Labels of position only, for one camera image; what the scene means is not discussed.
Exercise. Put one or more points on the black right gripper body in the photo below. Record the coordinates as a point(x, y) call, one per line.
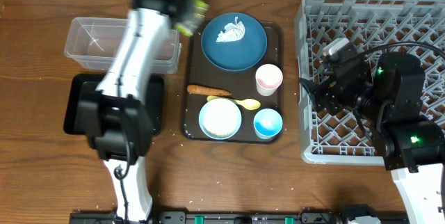
point(357, 97)

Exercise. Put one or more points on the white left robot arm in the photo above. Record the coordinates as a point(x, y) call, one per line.
point(114, 118)

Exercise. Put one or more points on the clear plastic bin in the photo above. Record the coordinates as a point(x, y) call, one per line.
point(93, 43)

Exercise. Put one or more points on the black waste tray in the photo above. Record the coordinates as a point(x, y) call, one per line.
point(85, 83)

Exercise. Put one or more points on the grey dishwasher rack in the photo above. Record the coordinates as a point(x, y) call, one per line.
point(336, 139)

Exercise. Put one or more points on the small blue cup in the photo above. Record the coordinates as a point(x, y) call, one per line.
point(267, 123)

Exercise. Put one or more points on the light blue rice bowl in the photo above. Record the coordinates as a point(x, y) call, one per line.
point(220, 119)

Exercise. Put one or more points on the yellow plastic spoon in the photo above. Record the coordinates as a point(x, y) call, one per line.
point(249, 104)

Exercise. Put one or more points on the white tissue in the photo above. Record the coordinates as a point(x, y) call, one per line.
point(232, 32)

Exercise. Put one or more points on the dark brown serving tray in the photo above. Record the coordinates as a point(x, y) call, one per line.
point(241, 85)

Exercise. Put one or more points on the dark blue plate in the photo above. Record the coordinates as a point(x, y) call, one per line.
point(238, 55)

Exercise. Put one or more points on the orange carrot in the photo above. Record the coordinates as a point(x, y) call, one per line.
point(203, 90)

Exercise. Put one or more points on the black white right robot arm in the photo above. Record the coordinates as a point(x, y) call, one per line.
point(389, 97)

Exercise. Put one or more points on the pink cup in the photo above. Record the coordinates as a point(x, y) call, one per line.
point(268, 78)

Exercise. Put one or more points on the green snack wrapper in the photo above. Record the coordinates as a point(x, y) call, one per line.
point(193, 17)

